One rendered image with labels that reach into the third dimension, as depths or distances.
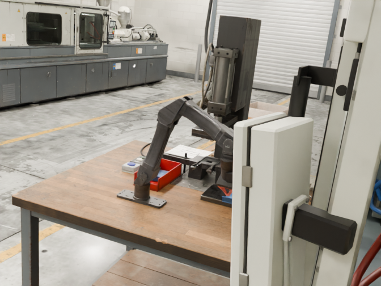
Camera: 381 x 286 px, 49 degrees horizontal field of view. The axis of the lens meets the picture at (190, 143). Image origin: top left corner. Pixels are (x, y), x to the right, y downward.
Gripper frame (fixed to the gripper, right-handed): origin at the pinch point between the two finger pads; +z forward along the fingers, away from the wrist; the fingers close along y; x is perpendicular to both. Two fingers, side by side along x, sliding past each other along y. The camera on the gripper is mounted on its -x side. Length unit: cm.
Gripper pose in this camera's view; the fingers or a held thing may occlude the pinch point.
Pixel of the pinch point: (228, 190)
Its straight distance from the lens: 167.4
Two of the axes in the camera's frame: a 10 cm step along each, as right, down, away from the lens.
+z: 0.7, 7.2, 6.9
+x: -9.3, -2.1, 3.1
